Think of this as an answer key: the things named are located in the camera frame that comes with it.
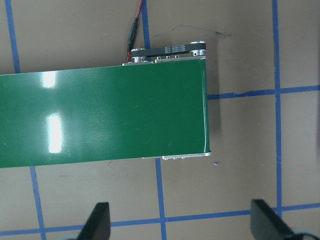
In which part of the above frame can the red and black conveyor cable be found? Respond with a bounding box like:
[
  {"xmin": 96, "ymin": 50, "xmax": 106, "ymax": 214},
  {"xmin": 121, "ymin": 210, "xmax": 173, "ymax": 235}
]
[{"xmin": 124, "ymin": 0, "xmax": 144, "ymax": 63}]

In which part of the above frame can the green belt conveyor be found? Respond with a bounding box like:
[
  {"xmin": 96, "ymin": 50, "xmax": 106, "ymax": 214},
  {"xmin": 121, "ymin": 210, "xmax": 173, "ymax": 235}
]
[{"xmin": 0, "ymin": 40, "xmax": 213, "ymax": 169}]

